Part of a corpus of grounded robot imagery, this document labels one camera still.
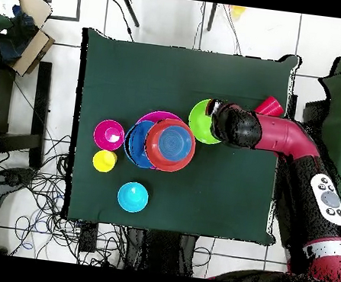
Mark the green bowl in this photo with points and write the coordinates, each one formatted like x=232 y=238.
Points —
x=198 y=124

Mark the blue straight-sided bowl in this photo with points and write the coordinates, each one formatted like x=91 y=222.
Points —
x=174 y=144

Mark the large magenta bowl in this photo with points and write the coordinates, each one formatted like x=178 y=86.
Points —
x=158 y=116

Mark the red cup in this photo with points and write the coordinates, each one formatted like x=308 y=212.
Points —
x=270 y=106

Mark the orange bowl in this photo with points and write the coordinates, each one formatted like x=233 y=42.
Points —
x=152 y=154

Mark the large blue bowl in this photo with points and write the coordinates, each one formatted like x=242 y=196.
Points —
x=137 y=146

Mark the small crimson bowl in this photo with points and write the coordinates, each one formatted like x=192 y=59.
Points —
x=109 y=135

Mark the small ribbed light blue bowl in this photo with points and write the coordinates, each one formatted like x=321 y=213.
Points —
x=132 y=197

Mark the grey robot base foot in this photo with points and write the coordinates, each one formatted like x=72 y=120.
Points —
x=9 y=178

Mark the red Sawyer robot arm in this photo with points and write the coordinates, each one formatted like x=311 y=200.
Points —
x=281 y=136

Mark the dark green tablecloth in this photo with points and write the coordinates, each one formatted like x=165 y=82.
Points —
x=191 y=70

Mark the black tripod leg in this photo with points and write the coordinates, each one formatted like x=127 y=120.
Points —
x=130 y=8
x=211 y=17

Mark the yellow object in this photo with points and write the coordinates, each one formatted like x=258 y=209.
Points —
x=237 y=11

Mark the yellow cup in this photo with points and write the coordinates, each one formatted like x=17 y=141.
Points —
x=103 y=161

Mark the black floor box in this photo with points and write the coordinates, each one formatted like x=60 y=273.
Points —
x=88 y=238

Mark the cardboard box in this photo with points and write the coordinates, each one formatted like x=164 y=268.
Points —
x=31 y=50

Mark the dark blue cloth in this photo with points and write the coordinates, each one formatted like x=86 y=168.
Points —
x=17 y=36

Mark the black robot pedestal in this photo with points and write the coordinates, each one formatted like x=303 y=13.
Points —
x=159 y=253

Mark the black square frame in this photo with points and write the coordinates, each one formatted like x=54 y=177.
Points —
x=79 y=4

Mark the black stool frame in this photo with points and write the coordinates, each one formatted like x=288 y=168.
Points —
x=41 y=100

